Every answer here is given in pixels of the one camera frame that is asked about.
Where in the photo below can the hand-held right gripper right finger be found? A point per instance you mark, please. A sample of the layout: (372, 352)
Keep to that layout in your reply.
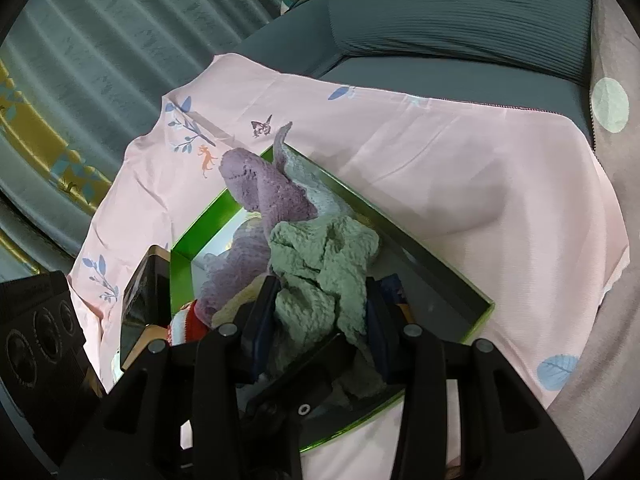
(377, 330)

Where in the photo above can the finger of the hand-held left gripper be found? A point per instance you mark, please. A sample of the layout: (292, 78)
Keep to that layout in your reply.
(300, 385)

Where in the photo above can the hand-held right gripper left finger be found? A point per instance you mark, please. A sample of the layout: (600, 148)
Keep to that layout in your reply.
(262, 310)

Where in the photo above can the yellow white fluffy towel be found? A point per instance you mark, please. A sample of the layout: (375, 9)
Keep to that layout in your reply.
(232, 307)

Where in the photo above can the green box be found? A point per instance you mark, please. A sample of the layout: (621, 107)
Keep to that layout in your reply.
(440, 300)

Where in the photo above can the green towel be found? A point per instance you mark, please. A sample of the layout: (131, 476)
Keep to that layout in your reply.
(320, 270)

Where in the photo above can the purple fluffy towel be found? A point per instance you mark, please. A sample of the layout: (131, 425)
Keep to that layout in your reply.
(265, 185)

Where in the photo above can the grey-blue towel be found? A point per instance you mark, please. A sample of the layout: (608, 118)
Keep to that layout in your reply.
(310, 180)

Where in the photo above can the blue orange packet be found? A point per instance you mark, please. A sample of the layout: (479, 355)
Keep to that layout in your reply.
(395, 287)

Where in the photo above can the red white knitted item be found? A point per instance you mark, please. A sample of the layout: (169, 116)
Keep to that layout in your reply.
(187, 325)

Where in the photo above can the black gold tin box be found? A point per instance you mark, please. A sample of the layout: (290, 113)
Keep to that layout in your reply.
(145, 300)

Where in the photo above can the pink printed bedsheet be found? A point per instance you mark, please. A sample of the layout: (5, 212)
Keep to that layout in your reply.
(450, 160)

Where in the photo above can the yellow patterned curtain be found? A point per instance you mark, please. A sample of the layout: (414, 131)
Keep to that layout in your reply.
(35, 135)

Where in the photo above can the grey dotted blanket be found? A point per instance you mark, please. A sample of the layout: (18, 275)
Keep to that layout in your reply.
(620, 185)

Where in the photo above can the grey curtain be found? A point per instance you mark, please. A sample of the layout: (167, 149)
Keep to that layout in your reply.
(125, 35)

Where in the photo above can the grey sofa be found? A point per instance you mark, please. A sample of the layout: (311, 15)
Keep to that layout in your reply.
(450, 10)

